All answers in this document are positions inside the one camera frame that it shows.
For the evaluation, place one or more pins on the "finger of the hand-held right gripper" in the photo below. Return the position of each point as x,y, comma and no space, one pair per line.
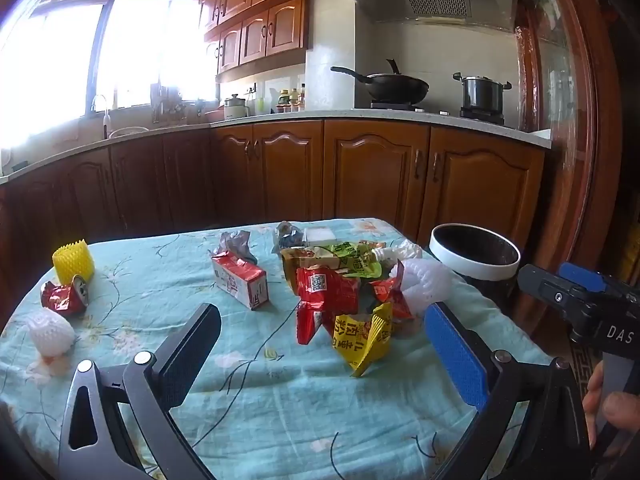
547,287
582,275

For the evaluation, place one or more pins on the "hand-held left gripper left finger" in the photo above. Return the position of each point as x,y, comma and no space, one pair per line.
187,355

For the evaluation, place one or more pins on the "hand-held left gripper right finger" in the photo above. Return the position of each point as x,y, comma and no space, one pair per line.
457,355

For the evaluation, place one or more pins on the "black bin with white rim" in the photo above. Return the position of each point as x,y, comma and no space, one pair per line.
475,260

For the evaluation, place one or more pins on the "silver paper wrapper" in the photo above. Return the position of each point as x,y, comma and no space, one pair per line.
235,246

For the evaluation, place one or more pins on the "person's right hand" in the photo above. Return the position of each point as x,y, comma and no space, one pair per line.
595,400

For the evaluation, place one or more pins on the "large white foam fruit net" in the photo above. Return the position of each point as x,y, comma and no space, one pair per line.
425,284

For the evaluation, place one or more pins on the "small red torn wrapper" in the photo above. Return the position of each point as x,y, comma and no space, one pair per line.
390,296

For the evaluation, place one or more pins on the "yellow snack packet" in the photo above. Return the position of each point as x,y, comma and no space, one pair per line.
367,342

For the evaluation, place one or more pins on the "red white milk carton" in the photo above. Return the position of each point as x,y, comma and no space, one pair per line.
239,280

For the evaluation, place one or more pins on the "floral light blue tablecloth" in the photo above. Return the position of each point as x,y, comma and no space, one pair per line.
280,410

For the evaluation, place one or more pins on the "white plastic bag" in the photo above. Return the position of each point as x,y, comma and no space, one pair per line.
400,250

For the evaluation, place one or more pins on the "crushed red can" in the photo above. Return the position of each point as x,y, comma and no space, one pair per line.
64,297

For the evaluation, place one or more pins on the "small white foam fruit net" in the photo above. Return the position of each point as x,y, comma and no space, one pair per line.
50,331

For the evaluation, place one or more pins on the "green snack packet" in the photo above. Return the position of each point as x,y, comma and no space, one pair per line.
352,259

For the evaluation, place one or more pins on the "large red snack packet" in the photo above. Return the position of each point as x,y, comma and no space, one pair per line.
322,300

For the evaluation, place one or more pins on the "yellow foam fruit net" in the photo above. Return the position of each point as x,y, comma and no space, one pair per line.
72,261

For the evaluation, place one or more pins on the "crumpled blue white wrapper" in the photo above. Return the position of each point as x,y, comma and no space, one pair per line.
286,236

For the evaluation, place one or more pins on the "white foam block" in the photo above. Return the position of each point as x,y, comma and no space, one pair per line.
320,236

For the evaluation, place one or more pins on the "steel cooking pot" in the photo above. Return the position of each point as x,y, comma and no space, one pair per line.
481,92

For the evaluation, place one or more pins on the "black gas stove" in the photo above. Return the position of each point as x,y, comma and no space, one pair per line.
440,110

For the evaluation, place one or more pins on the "wooden lower cabinets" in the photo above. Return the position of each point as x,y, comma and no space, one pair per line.
350,175

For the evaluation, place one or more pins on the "wooden cabinets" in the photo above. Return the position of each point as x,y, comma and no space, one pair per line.
265,15
350,175

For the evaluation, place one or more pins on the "white rice cooker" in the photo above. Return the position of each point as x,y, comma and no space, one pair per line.
236,107

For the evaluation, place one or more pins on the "black wok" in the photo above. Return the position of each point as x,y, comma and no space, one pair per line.
395,85

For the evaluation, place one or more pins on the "chrome faucet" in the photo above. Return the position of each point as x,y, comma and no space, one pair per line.
102,112

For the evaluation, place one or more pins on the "white kitchen countertop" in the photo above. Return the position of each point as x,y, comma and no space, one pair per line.
310,116

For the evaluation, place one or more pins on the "seasoning bottle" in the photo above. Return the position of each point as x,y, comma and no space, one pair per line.
295,99
283,100

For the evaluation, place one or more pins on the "kitchen window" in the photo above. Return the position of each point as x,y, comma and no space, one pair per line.
100,60

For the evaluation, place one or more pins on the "wooden upper cabinets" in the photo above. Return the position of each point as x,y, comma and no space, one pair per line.
265,15

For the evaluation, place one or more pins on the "wooden door frame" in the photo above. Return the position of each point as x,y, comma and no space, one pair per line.
575,110

